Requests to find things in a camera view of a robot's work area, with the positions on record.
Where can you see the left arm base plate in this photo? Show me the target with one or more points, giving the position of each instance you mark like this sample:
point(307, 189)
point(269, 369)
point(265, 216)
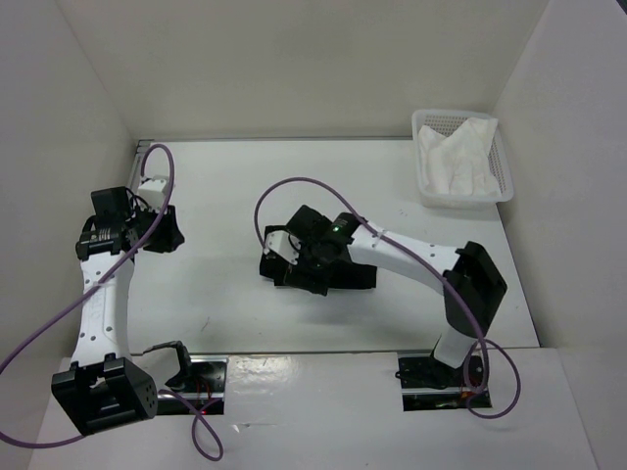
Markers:
point(204, 389)

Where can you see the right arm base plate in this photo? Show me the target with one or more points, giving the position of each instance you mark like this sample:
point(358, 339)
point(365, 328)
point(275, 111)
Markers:
point(427, 384)

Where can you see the black skirt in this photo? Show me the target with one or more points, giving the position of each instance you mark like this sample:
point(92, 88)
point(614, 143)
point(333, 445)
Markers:
point(360, 276)

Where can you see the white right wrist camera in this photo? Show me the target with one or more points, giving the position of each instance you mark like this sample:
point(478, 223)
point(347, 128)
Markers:
point(281, 243)

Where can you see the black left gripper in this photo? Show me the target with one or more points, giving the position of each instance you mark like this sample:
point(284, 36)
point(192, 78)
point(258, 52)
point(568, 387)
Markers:
point(171, 237)

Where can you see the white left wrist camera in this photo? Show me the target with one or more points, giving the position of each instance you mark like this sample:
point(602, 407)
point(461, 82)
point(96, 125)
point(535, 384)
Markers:
point(153, 191)

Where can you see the white skirt in basket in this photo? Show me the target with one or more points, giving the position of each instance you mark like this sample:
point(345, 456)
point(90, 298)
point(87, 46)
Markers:
point(458, 165)

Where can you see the white plastic basket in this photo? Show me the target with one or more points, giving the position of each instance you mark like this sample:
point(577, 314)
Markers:
point(447, 122)

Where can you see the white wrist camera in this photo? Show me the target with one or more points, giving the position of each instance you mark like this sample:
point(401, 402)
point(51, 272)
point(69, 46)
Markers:
point(153, 191)
point(281, 243)

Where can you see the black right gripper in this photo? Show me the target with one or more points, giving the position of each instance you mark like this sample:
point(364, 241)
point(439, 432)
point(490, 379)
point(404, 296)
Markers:
point(299, 273)

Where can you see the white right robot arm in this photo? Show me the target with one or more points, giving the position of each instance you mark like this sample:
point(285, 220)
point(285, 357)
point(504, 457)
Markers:
point(471, 286)

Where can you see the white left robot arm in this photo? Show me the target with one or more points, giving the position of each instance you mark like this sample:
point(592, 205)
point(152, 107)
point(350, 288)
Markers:
point(105, 386)

